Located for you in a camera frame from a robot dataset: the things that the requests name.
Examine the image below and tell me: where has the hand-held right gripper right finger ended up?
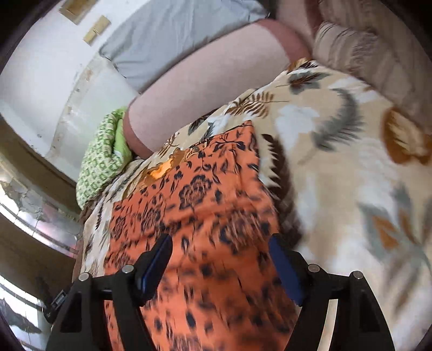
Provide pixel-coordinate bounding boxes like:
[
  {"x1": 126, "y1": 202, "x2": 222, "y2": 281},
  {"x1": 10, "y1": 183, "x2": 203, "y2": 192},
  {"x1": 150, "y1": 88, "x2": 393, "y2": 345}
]
[{"x1": 269, "y1": 233, "x2": 395, "y2": 351}]

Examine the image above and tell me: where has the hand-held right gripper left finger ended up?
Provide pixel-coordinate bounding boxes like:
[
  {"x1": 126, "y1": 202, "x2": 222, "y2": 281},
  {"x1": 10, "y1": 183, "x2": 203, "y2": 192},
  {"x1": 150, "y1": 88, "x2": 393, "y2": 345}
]
[{"x1": 45, "y1": 234, "x2": 174, "y2": 351}]

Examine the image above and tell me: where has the orange floral print garment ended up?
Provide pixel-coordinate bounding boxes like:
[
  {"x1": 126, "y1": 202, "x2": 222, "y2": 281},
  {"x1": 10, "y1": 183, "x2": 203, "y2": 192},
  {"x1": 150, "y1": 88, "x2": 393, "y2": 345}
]
[{"x1": 103, "y1": 120, "x2": 304, "y2": 351}]

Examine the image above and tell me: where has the beige leaf print blanket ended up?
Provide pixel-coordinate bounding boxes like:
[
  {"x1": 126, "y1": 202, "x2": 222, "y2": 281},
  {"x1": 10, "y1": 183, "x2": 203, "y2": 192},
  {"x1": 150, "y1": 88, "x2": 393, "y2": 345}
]
[{"x1": 72, "y1": 59, "x2": 432, "y2": 351}]

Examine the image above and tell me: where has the green patterned cloth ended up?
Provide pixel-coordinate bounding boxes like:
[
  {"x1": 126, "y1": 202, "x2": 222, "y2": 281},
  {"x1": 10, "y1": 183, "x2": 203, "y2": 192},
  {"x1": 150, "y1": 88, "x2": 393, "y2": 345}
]
[{"x1": 76, "y1": 106, "x2": 133, "y2": 210}]

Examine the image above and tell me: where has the pink bolster pillow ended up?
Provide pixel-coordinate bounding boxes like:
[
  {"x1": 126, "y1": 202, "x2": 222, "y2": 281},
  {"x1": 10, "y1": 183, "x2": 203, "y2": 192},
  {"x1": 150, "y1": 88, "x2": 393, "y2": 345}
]
[{"x1": 123, "y1": 18, "x2": 313, "y2": 159}]

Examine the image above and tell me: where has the grey pillow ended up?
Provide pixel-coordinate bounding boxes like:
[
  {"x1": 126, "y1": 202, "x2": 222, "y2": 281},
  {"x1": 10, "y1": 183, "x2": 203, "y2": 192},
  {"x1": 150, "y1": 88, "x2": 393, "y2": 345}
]
[{"x1": 99, "y1": 0, "x2": 271, "y2": 93}]

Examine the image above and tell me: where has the beige striped pillow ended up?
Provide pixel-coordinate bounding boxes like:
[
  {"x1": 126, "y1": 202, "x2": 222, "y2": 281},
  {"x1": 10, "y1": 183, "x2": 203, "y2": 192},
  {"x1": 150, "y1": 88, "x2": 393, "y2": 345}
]
[{"x1": 312, "y1": 0, "x2": 432, "y2": 125}]

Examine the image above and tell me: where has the beige wall plate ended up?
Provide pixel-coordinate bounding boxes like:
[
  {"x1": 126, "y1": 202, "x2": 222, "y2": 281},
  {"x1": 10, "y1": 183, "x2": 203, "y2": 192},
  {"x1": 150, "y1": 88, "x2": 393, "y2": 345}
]
[
  {"x1": 59, "y1": 0, "x2": 90, "y2": 24},
  {"x1": 84, "y1": 15, "x2": 112, "y2": 46}
]

